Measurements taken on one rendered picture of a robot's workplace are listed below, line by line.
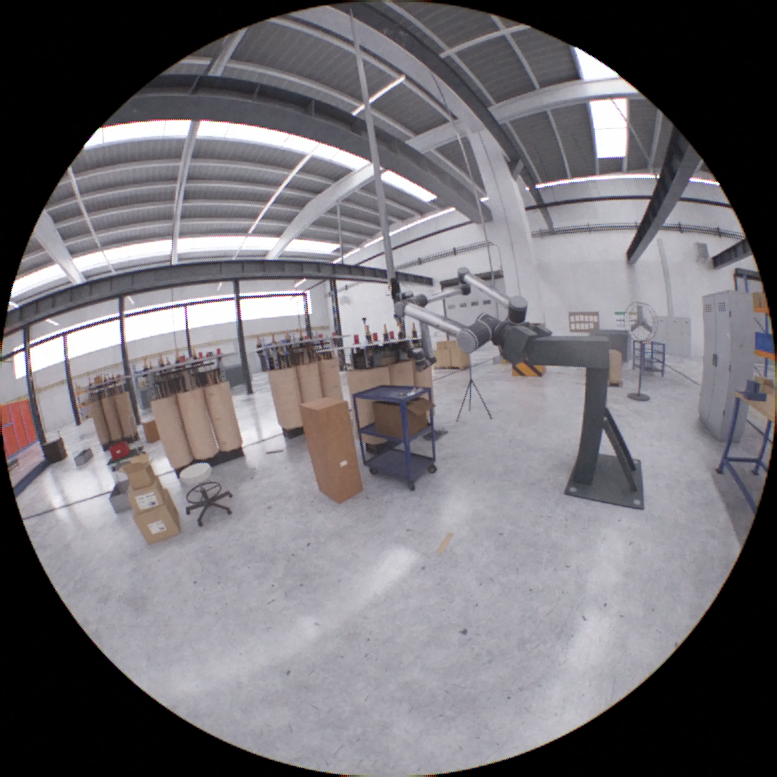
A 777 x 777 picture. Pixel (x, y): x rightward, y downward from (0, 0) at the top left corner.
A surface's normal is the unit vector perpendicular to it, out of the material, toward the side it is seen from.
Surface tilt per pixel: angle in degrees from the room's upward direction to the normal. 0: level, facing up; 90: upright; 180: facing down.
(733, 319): 90
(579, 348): 90
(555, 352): 90
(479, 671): 0
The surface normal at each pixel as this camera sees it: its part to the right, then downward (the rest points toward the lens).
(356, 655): -0.11, -0.97
